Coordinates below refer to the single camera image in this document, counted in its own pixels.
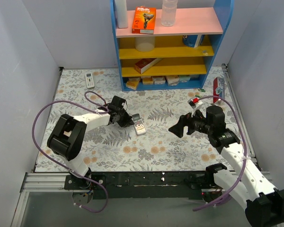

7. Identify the grey white remote control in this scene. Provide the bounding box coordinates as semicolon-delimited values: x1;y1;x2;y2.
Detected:
132;113;146;136

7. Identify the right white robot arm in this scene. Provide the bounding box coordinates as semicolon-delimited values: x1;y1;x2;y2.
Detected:
169;106;284;227

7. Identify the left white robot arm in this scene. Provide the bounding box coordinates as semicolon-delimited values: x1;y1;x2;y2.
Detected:
47;96;133;189

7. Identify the small white remote control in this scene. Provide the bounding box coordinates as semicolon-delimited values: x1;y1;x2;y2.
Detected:
85;73;95;88

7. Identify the yellow orange small box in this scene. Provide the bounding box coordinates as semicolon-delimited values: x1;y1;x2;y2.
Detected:
125;80;140;90

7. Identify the floral tablecloth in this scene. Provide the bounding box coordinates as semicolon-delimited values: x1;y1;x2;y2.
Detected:
35;67;228;172

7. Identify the white orange small box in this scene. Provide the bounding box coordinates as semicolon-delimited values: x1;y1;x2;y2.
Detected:
142;77;154;85

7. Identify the red white long box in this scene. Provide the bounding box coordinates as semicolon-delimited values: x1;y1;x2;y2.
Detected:
134;58;162;74

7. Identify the red toothpaste box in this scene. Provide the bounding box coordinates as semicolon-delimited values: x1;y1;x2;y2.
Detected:
213;77;225;104

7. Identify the pale green small box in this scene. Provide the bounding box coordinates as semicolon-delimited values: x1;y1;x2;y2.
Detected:
178;75;191;83

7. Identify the white tan small box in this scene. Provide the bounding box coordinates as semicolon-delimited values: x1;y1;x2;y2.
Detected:
165;75;179;86

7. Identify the white translucent cup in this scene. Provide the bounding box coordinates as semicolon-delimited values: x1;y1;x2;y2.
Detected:
135;36;155;52

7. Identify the blue shelf unit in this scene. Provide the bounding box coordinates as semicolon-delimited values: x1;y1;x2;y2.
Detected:
110;0;234;91

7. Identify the blue white can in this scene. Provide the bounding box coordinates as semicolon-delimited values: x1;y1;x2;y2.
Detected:
182;35;205;48

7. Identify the orange razor box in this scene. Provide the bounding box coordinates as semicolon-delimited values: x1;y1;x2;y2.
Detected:
132;6;156;35

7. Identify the white bottle on shelf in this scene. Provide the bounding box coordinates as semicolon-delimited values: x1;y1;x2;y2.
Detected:
115;0;128;28

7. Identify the clear plastic bottle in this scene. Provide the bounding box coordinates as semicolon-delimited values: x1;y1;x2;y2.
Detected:
161;0;178;27

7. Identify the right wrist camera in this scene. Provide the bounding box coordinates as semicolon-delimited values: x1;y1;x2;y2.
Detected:
188;97;203;116

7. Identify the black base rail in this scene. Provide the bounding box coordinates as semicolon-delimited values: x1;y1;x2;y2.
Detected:
64;171;223;201

